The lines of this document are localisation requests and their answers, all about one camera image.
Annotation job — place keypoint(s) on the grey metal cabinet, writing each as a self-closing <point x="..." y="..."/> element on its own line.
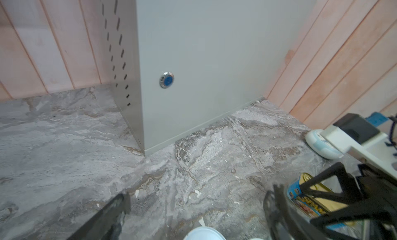
<point x="222" y="53"/>

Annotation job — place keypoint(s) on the white round clock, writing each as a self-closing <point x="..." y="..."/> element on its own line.
<point x="321" y="146"/>

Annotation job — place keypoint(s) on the blue cabinet lock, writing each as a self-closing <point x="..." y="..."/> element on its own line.
<point x="166" y="80"/>

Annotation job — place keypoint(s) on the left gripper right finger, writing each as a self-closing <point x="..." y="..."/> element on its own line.
<point x="284" y="223"/>

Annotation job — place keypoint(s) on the yellow rectangular sardine tin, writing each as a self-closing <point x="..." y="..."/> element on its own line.
<point x="311" y="206"/>

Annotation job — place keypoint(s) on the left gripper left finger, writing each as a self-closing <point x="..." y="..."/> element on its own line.
<point x="108" y="222"/>

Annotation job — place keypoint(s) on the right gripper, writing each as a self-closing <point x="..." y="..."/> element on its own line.
<point x="378" y="209"/>

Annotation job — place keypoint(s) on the blue can pull tab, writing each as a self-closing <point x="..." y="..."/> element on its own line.
<point x="204" y="233"/>

